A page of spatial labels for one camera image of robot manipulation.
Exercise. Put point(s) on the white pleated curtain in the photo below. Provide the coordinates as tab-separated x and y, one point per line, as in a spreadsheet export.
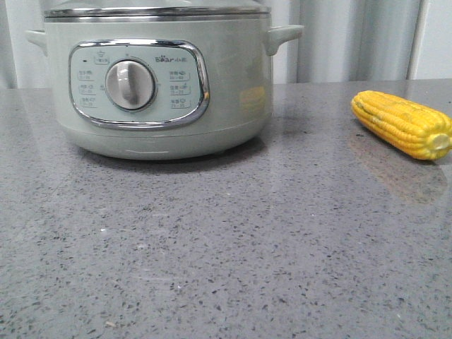
342	41

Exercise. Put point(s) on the yellow corn cob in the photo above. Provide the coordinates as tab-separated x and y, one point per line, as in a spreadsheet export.
419	131

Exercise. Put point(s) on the glass pot lid steel rim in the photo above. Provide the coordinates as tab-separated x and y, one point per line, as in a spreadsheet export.
109	8

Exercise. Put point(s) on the light green electric cooking pot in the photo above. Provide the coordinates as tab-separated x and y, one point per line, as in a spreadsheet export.
162	87

